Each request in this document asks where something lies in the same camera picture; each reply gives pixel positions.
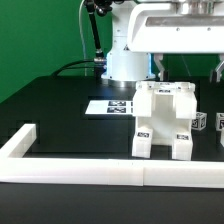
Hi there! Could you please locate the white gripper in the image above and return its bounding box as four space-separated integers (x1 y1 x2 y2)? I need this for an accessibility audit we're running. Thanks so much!
127 1 224 83

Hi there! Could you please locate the white chair back frame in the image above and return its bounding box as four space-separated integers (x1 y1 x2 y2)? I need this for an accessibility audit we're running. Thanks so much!
133 81 197 120

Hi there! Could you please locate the white chair seat part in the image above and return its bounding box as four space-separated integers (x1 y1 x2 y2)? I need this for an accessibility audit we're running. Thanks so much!
134 87 194 148

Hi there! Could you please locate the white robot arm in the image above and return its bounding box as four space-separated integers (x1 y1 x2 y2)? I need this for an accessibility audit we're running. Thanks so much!
106 0 224 83

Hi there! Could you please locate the white tagged cube nut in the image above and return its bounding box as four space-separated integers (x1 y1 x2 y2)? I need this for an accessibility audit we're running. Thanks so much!
215 113 224 131
191 112 207 131

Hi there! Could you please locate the white fiducial marker sheet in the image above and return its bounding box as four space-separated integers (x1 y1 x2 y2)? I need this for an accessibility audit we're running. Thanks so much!
86 100 133 115

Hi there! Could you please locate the white U-shaped obstacle fence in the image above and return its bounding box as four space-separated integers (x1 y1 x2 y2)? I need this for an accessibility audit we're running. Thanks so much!
0 124 224 189

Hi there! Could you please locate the black cable bundle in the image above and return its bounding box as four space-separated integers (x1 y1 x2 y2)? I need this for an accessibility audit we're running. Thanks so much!
50 59 108 78

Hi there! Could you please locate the grey thin cable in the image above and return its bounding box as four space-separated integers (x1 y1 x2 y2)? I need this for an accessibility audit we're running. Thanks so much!
78 0 88 76

